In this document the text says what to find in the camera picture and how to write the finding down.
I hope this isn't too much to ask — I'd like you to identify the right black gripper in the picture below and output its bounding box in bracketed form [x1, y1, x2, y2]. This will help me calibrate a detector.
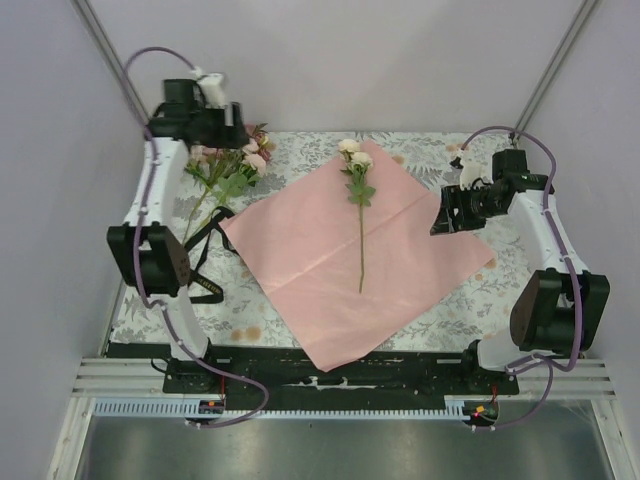
[429, 184, 503, 236]

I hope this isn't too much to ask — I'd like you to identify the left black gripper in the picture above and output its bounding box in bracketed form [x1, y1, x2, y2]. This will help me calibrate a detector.
[195, 103, 256, 153]

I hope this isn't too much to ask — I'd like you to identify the pale pink fake flower stem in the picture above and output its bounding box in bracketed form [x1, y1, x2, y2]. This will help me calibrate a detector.
[182, 145, 227, 244]

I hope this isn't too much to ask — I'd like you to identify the dark pink fake flower stem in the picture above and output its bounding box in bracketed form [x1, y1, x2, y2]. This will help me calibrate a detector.
[245, 123, 270, 150]

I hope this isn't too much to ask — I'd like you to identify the black ribbon with gold text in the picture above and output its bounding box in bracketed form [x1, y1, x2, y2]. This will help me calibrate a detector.
[177, 207, 241, 305]

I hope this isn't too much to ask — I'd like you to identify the cream rose fake flower stem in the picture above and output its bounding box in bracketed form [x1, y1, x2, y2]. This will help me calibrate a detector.
[338, 139, 376, 293]

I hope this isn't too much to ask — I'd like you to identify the pink peony fake flower stem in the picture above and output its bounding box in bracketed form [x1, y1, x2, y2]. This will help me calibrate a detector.
[207, 138, 270, 206]

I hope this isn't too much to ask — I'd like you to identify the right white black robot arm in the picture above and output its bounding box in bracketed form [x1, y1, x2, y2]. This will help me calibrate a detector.
[431, 149, 610, 394]

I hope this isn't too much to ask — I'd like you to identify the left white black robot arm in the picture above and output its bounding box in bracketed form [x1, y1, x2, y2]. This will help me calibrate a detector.
[107, 75, 249, 393]

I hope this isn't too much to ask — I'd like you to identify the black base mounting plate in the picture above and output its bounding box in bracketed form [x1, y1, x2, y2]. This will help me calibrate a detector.
[163, 347, 519, 410]

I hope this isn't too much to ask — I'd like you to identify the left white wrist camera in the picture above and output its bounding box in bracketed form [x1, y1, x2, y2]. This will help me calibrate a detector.
[191, 67, 229, 108]

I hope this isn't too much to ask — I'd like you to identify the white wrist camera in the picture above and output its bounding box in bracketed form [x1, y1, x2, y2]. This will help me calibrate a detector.
[191, 67, 229, 108]
[450, 149, 486, 190]

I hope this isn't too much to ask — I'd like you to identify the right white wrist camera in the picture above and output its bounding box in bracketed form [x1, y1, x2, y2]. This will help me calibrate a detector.
[450, 149, 486, 190]

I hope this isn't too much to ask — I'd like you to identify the aluminium frame rail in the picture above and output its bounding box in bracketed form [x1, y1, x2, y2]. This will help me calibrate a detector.
[71, 358, 616, 401]

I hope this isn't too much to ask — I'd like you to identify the white slotted cable duct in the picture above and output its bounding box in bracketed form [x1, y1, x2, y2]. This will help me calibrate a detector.
[93, 398, 494, 421]

